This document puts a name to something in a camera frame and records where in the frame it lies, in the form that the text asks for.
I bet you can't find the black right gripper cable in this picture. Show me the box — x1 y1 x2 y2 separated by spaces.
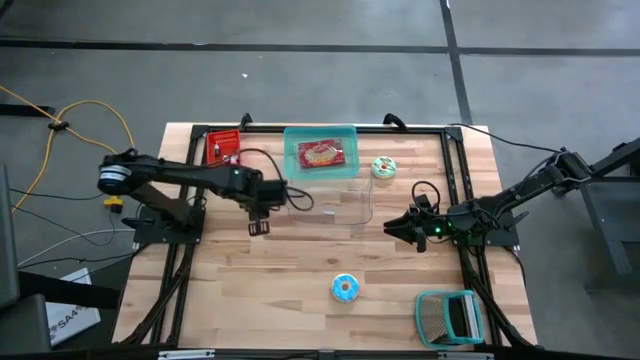
410 180 454 226

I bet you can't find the white cardboard box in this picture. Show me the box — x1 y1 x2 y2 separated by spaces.
44 267 101 347

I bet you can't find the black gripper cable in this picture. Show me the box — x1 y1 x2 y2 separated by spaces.
410 180 454 226
238 147 315 212

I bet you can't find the black aluminium table frame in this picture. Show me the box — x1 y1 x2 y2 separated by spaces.
112 123 539 351

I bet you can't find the red snack packet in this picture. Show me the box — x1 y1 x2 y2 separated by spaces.
297 138 347 170

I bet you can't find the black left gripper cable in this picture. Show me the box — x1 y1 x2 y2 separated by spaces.
238 147 315 212

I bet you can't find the red plastic basket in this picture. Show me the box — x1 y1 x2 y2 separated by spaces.
206 128 243 167

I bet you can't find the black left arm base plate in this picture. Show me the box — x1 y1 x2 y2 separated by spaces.
122 204 206 246

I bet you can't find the silver frame bracket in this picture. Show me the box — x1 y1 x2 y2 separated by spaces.
157 348 216 360
437 351 495 360

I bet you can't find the clear plastic bin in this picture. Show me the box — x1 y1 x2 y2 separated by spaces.
298 175 375 227

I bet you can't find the white floor cable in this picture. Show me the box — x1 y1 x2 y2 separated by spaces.
17 228 137 267

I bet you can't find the black metal stand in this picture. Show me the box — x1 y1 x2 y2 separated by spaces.
579 137 640 291

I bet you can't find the blue frosted toy donut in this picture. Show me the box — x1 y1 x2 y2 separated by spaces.
329 273 360 304

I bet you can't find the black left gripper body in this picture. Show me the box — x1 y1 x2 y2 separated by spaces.
247 172 290 237

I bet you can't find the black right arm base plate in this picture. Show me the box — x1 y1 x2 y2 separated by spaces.
452 219 521 249

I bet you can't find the teal plastic bin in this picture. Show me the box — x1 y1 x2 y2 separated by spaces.
282 124 361 182

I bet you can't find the black power cable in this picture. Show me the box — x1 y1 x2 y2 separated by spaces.
448 123 567 154

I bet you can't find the green frosted toy donut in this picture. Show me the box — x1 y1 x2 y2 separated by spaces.
370 155 398 180

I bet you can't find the yellow extension cable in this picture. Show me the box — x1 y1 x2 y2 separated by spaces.
0 84 137 214

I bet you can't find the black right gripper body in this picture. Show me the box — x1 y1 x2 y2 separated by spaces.
412 212 438 254

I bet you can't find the teal metal box grater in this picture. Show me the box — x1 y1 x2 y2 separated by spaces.
414 289 486 349

